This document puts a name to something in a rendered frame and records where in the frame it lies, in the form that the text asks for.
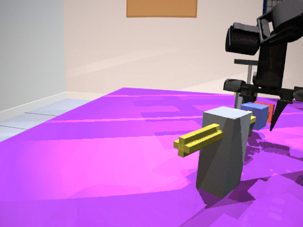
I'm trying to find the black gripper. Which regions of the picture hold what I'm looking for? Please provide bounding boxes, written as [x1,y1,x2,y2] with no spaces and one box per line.
[223,56,303,131]

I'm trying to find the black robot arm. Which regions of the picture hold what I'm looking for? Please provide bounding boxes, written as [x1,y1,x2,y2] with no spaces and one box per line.
[225,0,303,59]

